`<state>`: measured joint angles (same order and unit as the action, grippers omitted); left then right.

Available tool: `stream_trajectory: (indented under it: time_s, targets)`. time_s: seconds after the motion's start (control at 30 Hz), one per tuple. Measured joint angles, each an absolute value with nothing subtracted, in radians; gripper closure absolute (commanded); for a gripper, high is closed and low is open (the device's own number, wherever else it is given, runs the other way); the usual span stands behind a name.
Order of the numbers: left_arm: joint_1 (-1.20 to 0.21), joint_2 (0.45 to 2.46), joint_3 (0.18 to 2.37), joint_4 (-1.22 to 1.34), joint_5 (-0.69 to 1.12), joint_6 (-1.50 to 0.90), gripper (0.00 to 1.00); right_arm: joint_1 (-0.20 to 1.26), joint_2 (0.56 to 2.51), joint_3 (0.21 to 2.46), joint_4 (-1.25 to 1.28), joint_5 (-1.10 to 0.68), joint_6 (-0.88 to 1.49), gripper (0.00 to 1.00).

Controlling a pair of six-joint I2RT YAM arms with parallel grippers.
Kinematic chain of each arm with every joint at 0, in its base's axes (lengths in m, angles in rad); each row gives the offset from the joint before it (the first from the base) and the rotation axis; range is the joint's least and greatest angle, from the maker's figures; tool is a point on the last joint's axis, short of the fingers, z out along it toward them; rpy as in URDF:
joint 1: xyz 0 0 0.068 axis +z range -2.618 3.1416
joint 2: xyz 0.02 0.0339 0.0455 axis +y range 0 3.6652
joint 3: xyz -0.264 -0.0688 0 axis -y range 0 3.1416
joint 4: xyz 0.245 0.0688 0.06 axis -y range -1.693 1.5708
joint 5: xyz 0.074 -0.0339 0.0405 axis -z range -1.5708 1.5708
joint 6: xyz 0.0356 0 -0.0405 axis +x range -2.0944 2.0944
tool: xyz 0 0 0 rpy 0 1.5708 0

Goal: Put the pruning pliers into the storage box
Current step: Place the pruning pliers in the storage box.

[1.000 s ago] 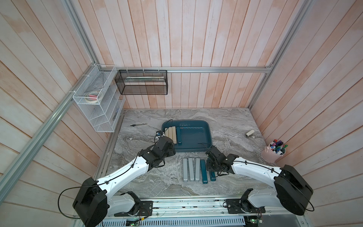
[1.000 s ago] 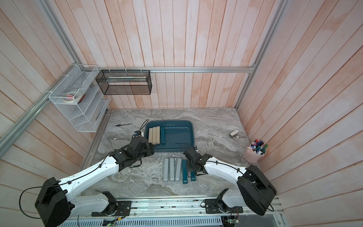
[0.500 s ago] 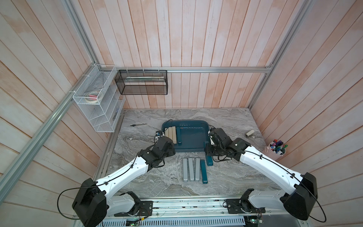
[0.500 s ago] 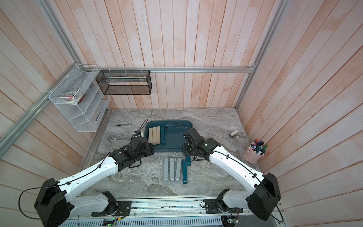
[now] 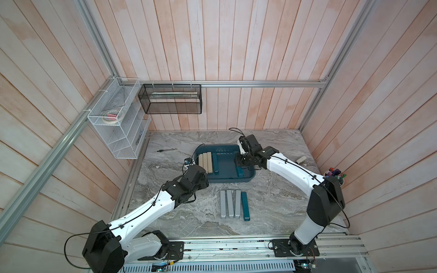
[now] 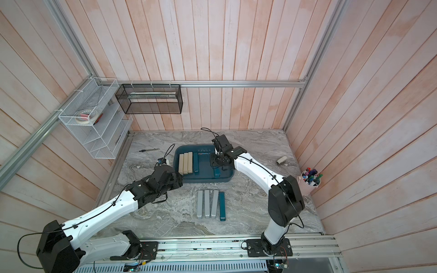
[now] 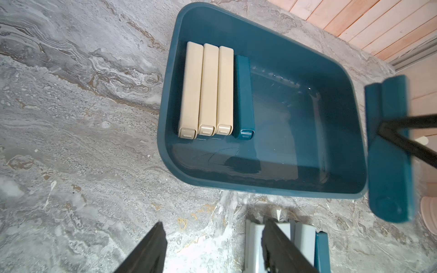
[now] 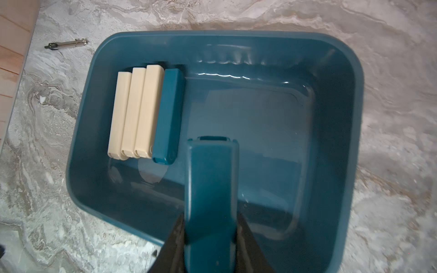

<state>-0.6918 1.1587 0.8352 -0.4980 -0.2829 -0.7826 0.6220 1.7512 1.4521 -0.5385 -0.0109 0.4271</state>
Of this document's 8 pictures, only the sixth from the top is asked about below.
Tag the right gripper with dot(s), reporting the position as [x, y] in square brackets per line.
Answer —
[213, 159]

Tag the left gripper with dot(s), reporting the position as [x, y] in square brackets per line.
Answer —
[177, 180]

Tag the teal pliers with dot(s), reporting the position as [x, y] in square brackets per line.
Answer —
[195, 162]
[217, 172]
[222, 206]

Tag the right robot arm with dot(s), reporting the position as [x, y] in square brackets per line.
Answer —
[285, 200]

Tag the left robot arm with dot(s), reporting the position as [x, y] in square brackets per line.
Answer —
[65, 247]

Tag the teal plastic storage box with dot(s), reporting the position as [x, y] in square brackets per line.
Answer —
[206, 172]

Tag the grey pliers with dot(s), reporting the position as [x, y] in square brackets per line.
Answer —
[214, 203]
[199, 208]
[207, 210]

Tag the small beige roll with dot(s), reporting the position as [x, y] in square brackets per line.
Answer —
[281, 160]

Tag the black mesh basket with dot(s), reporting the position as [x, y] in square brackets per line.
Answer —
[150, 98]

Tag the pink pen cup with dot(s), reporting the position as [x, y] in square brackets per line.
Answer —
[309, 180]

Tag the tape roll in rack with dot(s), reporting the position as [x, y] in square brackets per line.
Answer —
[86, 116]

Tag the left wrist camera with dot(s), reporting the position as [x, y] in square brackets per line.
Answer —
[161, 161]

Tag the white wire shelf rack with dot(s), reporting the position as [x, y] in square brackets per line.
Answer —
[97, 121]

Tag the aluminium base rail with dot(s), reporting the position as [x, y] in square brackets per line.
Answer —
[300, 253]

